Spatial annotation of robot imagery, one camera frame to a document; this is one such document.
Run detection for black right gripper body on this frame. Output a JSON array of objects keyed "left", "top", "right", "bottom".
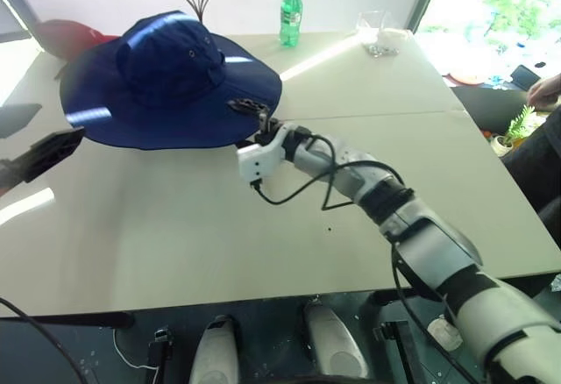
[{"left": 254, "top": 111, "right": 287, "bottom": 146}]

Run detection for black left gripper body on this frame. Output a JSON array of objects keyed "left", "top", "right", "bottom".
[{"left": 0, "top": 157, "right": 32, "bottom": 197}]

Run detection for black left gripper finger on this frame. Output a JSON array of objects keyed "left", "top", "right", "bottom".
[
  {"left": 17, "top": 126, "right": 87, "bottom": 183},
  {"left": 0, "top": 103, "right": 44, "bottom": 140}
]

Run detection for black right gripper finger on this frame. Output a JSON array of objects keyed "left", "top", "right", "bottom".
[{"left": 226, "top": 98, "right": 271, "bottom": 118}]

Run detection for navy blue bucket hat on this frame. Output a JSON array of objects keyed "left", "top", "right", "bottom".
[{"left": 59, "top": 10, "right": 284, "bottom": 152}]

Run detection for red baseball cap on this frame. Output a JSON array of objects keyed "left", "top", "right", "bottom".
[{"left": 34, "top": 18, "right": 120, "bottom": 81}]

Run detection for bystander bare hand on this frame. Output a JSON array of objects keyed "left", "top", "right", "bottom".
[{"left": 527, "top": 73, "right": 561, "bottom": 110}]

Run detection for green plastic bottle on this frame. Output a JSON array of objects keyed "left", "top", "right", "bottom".
[{"left": 279, "top": 0, "right": 304, "bottom": 48}]

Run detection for grey board panel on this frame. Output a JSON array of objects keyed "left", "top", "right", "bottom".
[{"left": 0, "top": 0, "right": 50, "bottom": 54}]

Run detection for small shiny metal pieces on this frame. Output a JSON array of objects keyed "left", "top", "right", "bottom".
[{"left": 362, "top": 42, "right": 401, "bottom": 58}]

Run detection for clear glass cup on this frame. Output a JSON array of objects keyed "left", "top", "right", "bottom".
[{"left": 357, "top": 10, "right": 394, "bottom": 46}]

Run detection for orange plate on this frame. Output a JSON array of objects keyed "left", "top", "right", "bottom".
[{"left": 450, "top": 71, "right": 484, "bottom": 85}]

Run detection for silver right robot foot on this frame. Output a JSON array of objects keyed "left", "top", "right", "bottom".
[{"left": 302, "top": 301, "right": 370, "bottom": 380}]

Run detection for silver robot foot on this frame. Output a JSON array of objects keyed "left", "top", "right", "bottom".
[
  {"left": 302, "top": 301, "right": 370, "bottom": 380},
  {"left": 188, "top": 313, "right": 241, "bottom": 384}
]

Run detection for silver left robot foot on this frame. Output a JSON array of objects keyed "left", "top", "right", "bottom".
[{"left": 188, "top": 313, "right": 241, "bottom": 384}]

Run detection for small green potted plant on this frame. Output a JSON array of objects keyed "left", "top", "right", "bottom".
[{"left": 493, "top": 105, "right": 537, "bottom": 153}]

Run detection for dark smartphone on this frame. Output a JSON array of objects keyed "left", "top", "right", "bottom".
[{"left": 509, "top": 64, "right": 543, "bottom": 92}]

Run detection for white round floor object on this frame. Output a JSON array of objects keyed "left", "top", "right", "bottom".
[{"left": 426, "top": 316, "right": 463, "bottom": 351}]

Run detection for bystander dark clothing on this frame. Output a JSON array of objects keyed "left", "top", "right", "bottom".
[{"left": 501, "top": 103, "right": 561, "bottom": 245}]

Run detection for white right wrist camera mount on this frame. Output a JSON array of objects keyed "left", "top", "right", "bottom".
[{"left": 237, "top": 123, "right": 304, "bottom": 184}]

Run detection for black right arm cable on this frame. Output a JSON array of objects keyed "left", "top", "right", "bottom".
[{"left": 250, "top": 133, "right": 483, "bottom": 384}]

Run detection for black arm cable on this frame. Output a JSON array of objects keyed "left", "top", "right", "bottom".
[
  {"left": 0, "top": 297, "right": 85, "bottom": 384},
  {"left": 250, "top": 133, "right": 483, "bottom": 384}
]

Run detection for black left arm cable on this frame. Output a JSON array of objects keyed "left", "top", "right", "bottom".
[{"left": 0, "top": 297, "right": 85, "bottom": 384}]

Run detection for thin white floor cable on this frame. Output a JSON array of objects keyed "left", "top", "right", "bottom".
[{"left": 112, "top": 326, "right": 160, "bottom": 384}]

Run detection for black metal floor bracket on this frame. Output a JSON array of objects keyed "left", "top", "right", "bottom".
[
  {"left": 373, "top": 320, "right": 415, "bottom": 384},
  {"left": 147, "top": 325, "right": 173, "bottom": 384}
]

